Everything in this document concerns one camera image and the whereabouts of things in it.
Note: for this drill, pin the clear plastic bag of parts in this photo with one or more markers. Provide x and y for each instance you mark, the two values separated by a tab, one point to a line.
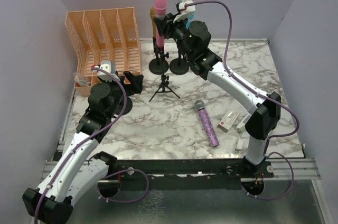
81	79

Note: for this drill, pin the white red small box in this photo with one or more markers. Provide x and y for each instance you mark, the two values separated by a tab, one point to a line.
228	120

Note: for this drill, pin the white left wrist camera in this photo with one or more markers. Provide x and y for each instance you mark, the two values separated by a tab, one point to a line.
106	70

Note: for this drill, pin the pink microphone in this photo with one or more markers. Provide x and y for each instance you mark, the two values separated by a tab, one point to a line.
160	11

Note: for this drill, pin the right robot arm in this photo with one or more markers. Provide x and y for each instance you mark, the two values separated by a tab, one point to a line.
192	42

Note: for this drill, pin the orange plastic file organizer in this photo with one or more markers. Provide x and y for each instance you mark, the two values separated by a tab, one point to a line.
109	34

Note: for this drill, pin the purple glitter microphone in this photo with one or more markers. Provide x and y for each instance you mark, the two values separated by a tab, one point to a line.
207	125

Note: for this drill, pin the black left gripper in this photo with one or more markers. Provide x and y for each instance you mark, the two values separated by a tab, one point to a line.
126	82

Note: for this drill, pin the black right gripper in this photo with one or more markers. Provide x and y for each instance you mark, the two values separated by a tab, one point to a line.
167	24

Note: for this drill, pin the black mic stand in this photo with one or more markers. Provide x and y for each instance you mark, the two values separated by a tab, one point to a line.
179	65
158	65
128	108

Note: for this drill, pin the gold microphone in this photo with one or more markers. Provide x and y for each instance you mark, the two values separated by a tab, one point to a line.
152	15

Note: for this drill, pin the white charger adapter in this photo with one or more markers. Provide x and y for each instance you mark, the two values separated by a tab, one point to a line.
240	128

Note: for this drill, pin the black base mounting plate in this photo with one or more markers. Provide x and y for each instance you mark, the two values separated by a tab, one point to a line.
193	174

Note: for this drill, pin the black mini tripod stand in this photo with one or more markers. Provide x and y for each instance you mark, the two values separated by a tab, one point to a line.
164	86

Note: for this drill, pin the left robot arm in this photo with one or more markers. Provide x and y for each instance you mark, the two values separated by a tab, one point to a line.
53	200

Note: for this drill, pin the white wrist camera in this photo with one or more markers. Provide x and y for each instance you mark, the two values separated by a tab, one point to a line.
106	70
183	10

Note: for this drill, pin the blue microphone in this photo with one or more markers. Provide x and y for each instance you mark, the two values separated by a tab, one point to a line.
188	22

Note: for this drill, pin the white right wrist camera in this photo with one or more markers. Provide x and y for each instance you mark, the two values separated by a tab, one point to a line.
183	10

